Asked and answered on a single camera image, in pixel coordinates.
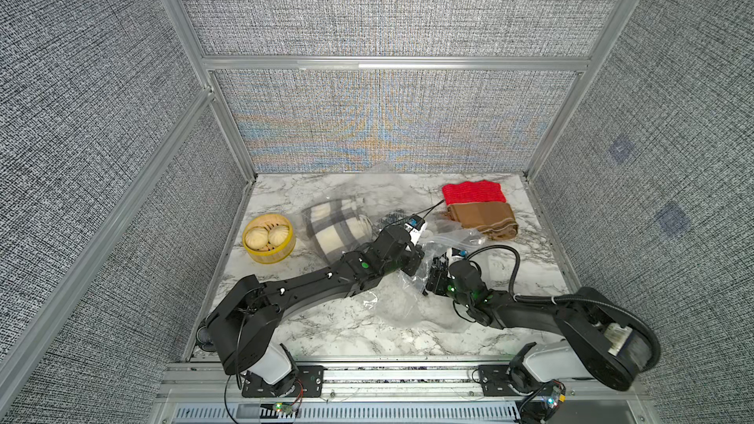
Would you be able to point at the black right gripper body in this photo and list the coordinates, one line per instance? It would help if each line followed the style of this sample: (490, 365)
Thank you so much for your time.
(445, 287)

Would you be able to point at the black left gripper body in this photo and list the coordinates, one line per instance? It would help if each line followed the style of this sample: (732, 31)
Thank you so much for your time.
(405, 262)

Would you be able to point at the clear plastic vacuum bag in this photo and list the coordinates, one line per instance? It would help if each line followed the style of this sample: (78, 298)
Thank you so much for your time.
(383, 190)

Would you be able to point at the brown striped fringed scarf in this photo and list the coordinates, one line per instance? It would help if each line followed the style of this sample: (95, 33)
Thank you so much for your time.
(494, 219)

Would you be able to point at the red knitted scarf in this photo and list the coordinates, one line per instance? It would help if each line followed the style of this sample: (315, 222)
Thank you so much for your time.
(473, 192)

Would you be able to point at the black white houndstooth scarf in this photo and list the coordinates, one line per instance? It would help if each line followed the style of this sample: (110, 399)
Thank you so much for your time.
(427, 277)

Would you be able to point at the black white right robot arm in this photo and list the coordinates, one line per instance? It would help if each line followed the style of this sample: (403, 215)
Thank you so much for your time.
(605, 342)

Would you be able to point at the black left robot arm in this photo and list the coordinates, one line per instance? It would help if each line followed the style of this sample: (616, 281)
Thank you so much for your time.
(241, 327)

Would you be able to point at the grey cream plaid scarf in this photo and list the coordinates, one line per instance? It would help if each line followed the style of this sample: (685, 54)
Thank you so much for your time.
(337, 226)

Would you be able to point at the white steamed bun right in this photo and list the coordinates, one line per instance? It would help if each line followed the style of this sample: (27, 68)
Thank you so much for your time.
(278, 236)

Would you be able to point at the white steamed bun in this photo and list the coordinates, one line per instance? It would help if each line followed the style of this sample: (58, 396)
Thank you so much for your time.
(257, 238)
(278, 236)

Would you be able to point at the yellow rimmed bamboo steamer basket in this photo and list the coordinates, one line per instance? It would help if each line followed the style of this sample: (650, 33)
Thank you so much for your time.
(270, 256)

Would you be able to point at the white steamed bun left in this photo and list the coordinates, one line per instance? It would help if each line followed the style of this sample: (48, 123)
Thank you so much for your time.
(257, 238)

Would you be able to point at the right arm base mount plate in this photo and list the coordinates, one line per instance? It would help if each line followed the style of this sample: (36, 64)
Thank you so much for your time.
(501, 380)

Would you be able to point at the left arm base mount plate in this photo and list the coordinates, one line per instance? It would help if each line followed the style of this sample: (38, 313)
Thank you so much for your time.
(307, 382)

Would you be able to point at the aluminium front rail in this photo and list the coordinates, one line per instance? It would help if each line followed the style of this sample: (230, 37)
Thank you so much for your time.
(389, 378)

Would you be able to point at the aluminium right corner post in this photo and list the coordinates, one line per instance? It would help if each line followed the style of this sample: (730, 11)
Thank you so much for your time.
(601, 50)

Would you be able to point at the aluminium frame corner post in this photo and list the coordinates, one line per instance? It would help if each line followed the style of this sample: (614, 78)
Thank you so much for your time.
(185, 32)

